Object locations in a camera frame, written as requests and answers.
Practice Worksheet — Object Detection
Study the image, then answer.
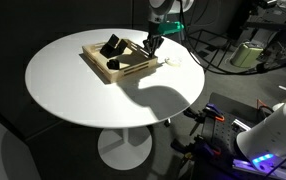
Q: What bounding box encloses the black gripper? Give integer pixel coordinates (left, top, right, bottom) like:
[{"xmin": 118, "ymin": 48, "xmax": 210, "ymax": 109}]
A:
[{"xmin": 142, "ymin": 23, "xmax": 166, "ymax": 56}]

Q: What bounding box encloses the light wooden slotted tray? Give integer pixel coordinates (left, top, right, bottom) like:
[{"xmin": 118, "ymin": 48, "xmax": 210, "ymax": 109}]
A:
[{"xmin": 81, "ymin": 38, "xmax": 159, "ymax": 84}]

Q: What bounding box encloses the white robot base blue light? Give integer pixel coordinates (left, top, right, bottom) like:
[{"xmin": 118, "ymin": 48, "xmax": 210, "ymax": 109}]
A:
[{"xmin": 235, "ymin": 82, "xmax": 286, "ymax": 169}]

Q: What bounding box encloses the beige masking tape roll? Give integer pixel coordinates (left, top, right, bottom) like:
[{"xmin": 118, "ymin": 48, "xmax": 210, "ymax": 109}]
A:
[{"xmin": 164, "ymin": 56, "xmax": 183, "ymax": 67}]

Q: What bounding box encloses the small black clip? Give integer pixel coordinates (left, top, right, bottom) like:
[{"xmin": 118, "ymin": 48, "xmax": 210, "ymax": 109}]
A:
[{"xmin": 106, "ymin": 58, "xmax": 122, "ymax": 71}]

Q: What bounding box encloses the blue orange bar clamp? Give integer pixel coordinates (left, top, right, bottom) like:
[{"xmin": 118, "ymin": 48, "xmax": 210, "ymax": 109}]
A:
[
  {"xmin": 170, "ymin": 135, "xmax": 223, "ymax": 162},
  {"xmin": 183, "ymin": 102, "xmax": 226, "ymax": 136}
]

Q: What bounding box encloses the pale green cylindrical container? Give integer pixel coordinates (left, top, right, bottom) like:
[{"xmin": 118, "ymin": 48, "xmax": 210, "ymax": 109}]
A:
[{"xmin": 230, "ymin": 41, "xmax": 265, "ymax": 69}]

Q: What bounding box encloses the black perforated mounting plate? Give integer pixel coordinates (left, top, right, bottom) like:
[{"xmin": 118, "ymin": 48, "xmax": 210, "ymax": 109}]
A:
[{"xmin": 199, "ymin": 92, "xmax": 275, "ymax": 162}]

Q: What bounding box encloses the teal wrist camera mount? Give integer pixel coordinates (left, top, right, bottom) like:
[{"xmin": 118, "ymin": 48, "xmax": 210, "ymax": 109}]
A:
[{"xmin": 157, "ymin": 20, "xmax": 186, "ymax": 36}]

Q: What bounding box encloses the thick black cable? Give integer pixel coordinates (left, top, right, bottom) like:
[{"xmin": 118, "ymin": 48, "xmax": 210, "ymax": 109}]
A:
[{"xmin": 178, "ymin": 0, "xmax": 286, "ymax": 76}]

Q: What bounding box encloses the black metal wire frame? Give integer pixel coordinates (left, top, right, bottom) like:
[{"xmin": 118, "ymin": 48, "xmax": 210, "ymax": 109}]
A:
[{"xmin": 185, "ymin": 28, "xmax": 241, "ymax": 73}]

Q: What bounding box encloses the white round table pedestal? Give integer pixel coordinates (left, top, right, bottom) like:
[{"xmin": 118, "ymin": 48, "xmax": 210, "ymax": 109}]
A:
[{"xmin": 97, "ymin": 126, "xmax": 153, "ymax": 171}]

